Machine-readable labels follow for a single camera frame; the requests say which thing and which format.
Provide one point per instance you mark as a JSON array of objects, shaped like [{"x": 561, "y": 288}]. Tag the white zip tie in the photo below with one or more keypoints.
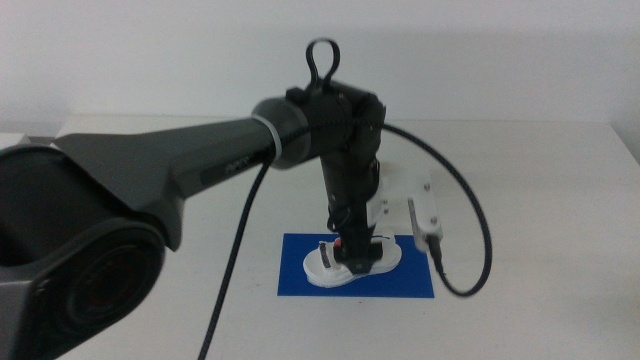
[{"x": 272, "y": 135}]

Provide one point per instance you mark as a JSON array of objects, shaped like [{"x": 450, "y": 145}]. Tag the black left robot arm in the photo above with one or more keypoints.
[{"x": 125, "y": 165}]

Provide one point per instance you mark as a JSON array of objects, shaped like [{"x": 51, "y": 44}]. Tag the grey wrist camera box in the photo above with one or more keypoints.
[{"x": 426, "y": 220}]

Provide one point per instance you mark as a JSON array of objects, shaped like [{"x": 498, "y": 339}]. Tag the blue rectangular mat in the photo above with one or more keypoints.
[{"x": 406, "y": 282}]

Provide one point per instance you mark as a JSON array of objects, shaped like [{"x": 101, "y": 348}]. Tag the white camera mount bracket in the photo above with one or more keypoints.
[{"x": 400, "y": 185}]

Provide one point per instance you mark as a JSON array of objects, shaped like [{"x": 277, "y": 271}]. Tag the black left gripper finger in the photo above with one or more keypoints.
[
  {"x": 362, "y": 257},
  {"x": 343, "y": 254}
]

